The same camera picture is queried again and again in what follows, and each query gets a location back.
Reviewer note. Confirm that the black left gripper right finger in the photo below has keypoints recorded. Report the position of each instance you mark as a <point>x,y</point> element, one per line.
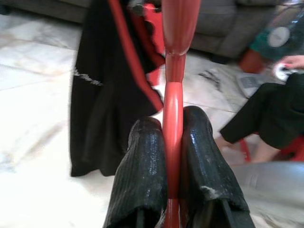
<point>204,171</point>

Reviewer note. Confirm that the green floor fan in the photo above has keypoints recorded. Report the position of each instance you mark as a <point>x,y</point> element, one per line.
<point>280,35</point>

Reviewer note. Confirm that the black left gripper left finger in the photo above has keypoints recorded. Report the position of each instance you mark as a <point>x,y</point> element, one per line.
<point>142,171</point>

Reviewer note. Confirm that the red plastic stool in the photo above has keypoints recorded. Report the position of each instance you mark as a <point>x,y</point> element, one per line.
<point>158,35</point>
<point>294,148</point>

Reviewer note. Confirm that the person in black trousers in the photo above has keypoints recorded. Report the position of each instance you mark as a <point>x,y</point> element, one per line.
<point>273,114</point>

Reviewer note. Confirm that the dark grey sofa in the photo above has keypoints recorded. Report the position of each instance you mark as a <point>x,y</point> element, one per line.
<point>225,28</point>

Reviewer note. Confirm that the red plastic hanger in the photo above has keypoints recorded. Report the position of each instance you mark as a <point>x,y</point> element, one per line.
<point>174,118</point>

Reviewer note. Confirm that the black red-trimmed garment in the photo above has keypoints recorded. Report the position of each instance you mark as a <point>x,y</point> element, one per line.
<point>102,107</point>

